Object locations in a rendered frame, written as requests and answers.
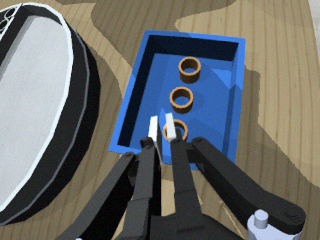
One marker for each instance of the bronze bushing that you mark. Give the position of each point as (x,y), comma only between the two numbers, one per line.
(189,62)
(180,124)
(178,92)

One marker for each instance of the blue square tray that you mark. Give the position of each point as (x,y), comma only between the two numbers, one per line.
(217,94)

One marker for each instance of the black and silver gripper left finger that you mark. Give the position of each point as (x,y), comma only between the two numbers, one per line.
(102,214)

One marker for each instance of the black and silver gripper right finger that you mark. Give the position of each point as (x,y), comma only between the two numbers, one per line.
(264,215)

